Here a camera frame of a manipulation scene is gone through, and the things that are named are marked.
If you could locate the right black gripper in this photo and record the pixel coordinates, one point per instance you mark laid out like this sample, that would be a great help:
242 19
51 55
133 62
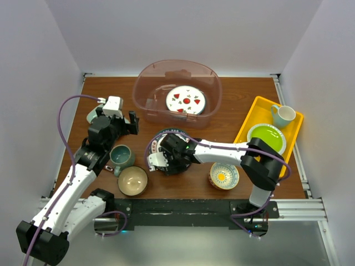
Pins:
172 168

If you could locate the teal ceramic cup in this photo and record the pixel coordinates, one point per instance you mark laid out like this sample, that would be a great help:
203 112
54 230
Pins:
121 157

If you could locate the light blue mug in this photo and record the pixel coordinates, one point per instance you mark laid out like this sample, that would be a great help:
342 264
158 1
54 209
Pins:
282 116

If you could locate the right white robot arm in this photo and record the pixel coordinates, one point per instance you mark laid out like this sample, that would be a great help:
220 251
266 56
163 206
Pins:
259 161

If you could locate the pink translucent plastic bin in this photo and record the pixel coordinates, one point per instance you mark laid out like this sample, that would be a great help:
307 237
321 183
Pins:
157 79

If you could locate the green plate white rim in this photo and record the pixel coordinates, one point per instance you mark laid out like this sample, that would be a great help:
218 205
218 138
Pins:
270 135

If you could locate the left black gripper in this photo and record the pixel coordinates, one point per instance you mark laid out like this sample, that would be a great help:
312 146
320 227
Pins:
130 128

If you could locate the aluminium frame rail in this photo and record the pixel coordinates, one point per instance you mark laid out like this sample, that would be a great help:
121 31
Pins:
309 210

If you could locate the brown beige bowl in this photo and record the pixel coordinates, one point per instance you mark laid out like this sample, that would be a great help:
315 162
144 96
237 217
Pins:
132 181

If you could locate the blue floral plate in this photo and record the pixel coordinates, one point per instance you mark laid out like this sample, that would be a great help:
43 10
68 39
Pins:
172 170

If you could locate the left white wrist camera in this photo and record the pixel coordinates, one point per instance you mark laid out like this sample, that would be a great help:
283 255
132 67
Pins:
112 106

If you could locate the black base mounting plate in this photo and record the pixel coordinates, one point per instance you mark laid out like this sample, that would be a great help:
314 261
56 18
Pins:
229 213

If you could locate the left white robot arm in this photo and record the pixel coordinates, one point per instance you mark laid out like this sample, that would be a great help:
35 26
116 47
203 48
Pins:
47 236

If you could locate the green rim lettered plate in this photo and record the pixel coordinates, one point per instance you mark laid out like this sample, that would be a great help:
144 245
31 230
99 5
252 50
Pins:
172 131

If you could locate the mint green rectangular dish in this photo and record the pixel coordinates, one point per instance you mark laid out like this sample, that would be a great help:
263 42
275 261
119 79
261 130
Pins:
93 115

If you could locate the yellow flower patterned bowl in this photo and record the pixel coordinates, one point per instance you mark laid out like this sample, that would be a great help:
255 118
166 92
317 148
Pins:
223 176

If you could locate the yellow plastic tray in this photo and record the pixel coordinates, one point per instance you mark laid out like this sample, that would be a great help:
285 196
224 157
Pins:
262 114

